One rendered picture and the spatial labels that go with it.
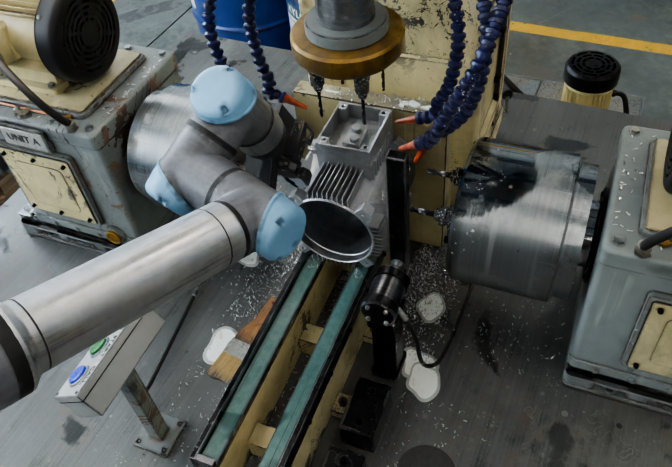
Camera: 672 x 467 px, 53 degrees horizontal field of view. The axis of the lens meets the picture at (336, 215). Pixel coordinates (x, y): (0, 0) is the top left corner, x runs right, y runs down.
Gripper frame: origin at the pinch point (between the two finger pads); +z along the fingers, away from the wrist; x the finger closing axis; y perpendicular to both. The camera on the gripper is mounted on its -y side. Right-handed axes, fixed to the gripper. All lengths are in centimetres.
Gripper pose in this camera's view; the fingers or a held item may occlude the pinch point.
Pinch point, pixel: (299, 186)
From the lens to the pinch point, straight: 115.9
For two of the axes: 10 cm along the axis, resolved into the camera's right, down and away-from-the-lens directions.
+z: 2.6, 2.5, 9.3
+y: 2.7, -9.5, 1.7
